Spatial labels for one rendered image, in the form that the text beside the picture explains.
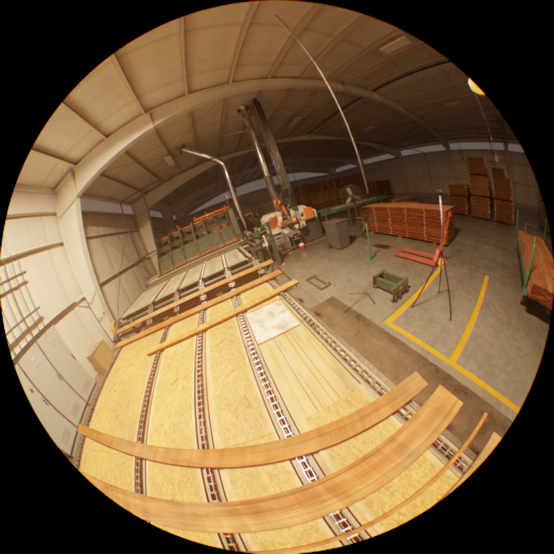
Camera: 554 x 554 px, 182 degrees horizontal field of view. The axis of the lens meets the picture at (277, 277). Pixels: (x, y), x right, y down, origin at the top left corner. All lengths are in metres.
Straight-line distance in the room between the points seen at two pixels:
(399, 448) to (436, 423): 0.25
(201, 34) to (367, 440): 6.61
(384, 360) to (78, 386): 6.30
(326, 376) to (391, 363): 1.20
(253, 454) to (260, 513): 0.40
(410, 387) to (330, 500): 0.78
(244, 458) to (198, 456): 0.33
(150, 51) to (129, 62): 0.52
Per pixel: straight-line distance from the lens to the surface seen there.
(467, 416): 2.38
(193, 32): 5.59
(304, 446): 1.12
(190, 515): 1.43
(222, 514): 1.30
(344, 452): 1.14
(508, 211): 10.94
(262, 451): 1.18
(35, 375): 5.19
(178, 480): 1.54
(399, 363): 2.39
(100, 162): 7.05
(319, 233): 7.97
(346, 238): 6.03
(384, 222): 6.86
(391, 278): 3.64
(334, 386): 1.30
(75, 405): 5.48
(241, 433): 1.32
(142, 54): 5.56
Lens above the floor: 1.96
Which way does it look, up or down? 23 degrees down
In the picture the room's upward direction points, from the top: 19 degrees counter-clockwise
